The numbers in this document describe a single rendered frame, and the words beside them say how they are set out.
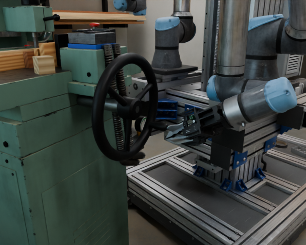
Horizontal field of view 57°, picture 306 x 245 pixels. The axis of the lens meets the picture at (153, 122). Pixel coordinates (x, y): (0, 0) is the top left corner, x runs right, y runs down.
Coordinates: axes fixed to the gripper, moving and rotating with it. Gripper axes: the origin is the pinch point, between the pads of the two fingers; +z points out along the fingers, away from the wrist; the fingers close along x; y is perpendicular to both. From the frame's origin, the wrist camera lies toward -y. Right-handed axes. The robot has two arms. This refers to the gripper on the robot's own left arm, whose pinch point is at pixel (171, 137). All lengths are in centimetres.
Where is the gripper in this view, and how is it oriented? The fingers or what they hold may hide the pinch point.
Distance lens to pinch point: 84.7
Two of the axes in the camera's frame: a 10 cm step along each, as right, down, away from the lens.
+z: -7.5, 3.2, 5.8
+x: 1.8, 9.4, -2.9
